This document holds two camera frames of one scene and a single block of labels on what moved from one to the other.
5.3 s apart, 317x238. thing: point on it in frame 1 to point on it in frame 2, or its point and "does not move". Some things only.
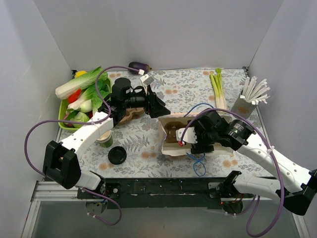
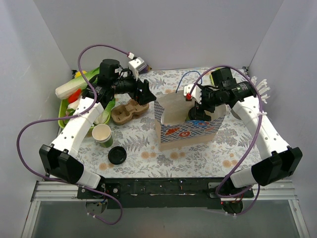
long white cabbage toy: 73,86 does not move
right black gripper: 198,136 to 205,98
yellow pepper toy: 79,73 does not move
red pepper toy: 74,96 does not move
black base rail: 159,193 does not move
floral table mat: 133,148 does not move
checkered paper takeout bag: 173,149 to 176,130
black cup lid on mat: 117,155 does not move
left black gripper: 151,103 to 139,89
